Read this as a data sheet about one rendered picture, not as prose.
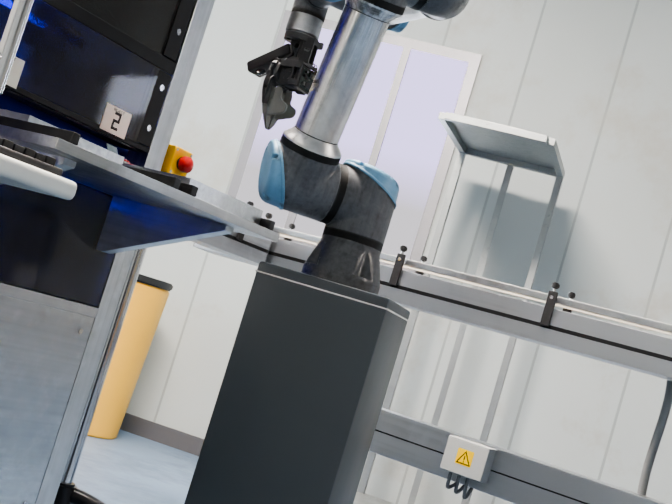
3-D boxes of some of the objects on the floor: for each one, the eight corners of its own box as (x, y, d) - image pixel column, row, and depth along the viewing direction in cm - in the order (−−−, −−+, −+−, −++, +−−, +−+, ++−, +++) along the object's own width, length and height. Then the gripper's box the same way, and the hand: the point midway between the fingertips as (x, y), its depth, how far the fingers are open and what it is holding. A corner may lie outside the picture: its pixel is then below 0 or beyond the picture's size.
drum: (139, 441, 501) (187, 289, 507) (99, 443, 459) (152, 277, 465) (55, 412, 512) (103, 263, 517) (8, 412, 470) (61, 250, 475)
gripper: (309, 31, 233) (279, 127, 232) (330, 47, 241) (301, 140, 239) (276, 27, 238) (247, 121, 236) (298, 43, 245) (270, 134, 244)
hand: (266, 123), depth 239 cm, fingers closed
